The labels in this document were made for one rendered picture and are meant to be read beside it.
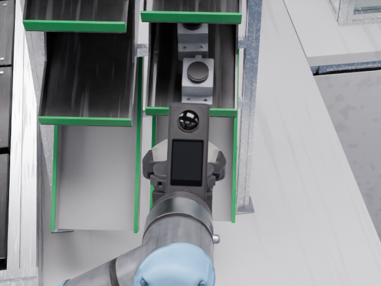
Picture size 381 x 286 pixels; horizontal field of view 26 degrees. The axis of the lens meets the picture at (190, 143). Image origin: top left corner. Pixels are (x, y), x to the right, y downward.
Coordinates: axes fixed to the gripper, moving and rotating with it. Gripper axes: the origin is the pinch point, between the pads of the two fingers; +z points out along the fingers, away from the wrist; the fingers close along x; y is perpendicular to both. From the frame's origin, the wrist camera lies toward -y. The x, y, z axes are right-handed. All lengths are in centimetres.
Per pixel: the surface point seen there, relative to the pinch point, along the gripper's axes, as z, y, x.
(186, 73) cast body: 9.0, -6.7, -0.3
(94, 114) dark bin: 9.7, -0.2, -13.5
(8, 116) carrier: 42, 12, -34
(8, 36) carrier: 65, 3, -39
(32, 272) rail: 9.0, 25.4, -23.8
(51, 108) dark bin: 10.3, -0.7, -19.6
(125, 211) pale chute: 15.0, 17.7, -9.9
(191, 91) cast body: 8.7, -4.1, 0.4
